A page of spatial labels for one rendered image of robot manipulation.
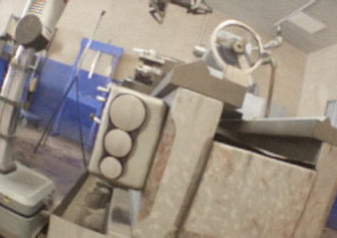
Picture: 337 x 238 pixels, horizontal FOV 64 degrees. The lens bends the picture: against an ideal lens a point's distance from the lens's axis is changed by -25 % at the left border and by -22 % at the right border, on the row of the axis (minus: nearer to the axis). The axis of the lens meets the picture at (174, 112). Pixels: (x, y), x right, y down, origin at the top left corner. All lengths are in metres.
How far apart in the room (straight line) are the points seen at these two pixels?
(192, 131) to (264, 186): 0.19
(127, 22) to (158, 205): 5.93
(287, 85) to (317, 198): 6.31
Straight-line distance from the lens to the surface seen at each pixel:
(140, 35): 6.38
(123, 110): 0.64
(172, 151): 0.63
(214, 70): 1.28
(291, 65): 7.17
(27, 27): 1.45
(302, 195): 0.73
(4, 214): 1.33
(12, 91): 1.47
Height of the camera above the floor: 0.70
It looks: 4 degrees up
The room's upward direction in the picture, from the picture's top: 18 degrees clockwise
